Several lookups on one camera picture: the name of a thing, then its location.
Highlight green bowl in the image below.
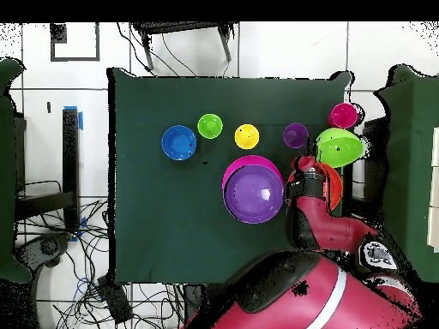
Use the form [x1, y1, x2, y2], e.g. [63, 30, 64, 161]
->
[315, 127, 364, 169]

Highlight large orange bowl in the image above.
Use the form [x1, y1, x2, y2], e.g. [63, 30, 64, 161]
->
[286, 162, 343, 212]

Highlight large pink bowl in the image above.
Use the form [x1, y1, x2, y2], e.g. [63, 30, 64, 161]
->
[221, 154, 285, 190]

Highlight purple bowl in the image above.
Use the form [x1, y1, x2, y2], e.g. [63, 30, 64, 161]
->
[223, 164, 286, 224]

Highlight purple cup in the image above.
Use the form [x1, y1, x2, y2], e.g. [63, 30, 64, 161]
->
[282, 122, 310, 150]

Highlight pink cup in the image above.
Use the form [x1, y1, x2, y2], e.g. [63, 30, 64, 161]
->
[328, 102, 360, 129]

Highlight yellow cup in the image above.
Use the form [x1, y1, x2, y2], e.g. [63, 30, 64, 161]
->
[234, 123, 261, 151]

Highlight green cup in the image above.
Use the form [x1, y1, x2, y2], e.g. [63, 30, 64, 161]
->
[197, 113, 224, 140]

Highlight green cloth side table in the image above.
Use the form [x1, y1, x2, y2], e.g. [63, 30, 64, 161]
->
[0, 57, 33, 284]
[372, 63, 439, 284]

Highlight dark green tablecloth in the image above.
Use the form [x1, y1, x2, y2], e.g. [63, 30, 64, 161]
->
[106, 67, 354, 287]

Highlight blue bowl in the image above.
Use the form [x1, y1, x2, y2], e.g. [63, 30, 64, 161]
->
[161, 125, 198, 161]

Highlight black stool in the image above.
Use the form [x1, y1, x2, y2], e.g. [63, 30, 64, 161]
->
[130, 21, 238, 72]

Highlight blue tape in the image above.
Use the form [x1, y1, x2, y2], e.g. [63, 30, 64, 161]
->
[63, 105, 84, 131]

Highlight black power box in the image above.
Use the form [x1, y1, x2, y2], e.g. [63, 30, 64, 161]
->
[96, 275, 134, 325]

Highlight black metal post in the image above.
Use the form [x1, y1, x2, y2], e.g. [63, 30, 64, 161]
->
[342, 165, 355, 220]

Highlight black metal frame beam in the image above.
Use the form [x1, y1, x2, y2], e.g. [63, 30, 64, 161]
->
[15, 107, 81, 231]

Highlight tangle of cables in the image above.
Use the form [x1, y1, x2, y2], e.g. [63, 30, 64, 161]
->
[15, 179, 193, 329]

